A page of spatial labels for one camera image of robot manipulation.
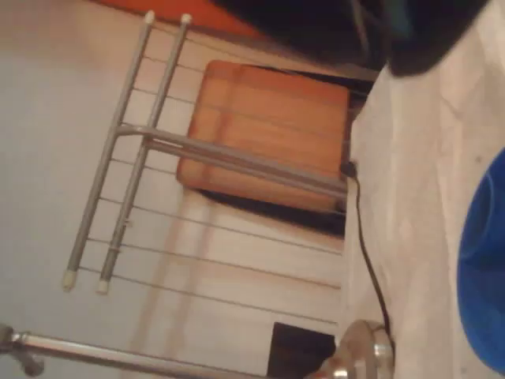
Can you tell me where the blue round object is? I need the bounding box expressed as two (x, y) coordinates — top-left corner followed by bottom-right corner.
(457, 148), (505, 374)

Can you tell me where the dark brown rectangular object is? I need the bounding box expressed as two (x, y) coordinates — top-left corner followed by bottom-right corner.
(267, 321), (337, 379)

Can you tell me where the black furniture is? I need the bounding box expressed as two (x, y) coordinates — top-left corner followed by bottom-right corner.
(219, 0), (395, 80)

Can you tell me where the white wrinkled cloth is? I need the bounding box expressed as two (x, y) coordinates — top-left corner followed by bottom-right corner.
(337, 0), (505, 379)

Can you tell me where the wooden stool seat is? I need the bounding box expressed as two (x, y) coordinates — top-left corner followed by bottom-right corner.
(176, 59), (352, 214)

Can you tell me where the orange wooden board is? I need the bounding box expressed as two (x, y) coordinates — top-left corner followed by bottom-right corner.
(84, 0), (269, 40)

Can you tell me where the chrome metal stand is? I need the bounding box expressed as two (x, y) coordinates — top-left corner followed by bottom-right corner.
(0, 319), (395, 379)

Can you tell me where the grey metal drying rack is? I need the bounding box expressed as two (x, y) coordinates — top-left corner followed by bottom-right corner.
(62, 9), (352, 328)

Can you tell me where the black cable on table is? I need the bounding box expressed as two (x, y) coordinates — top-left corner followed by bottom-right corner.
(339, 160), (394, 336)

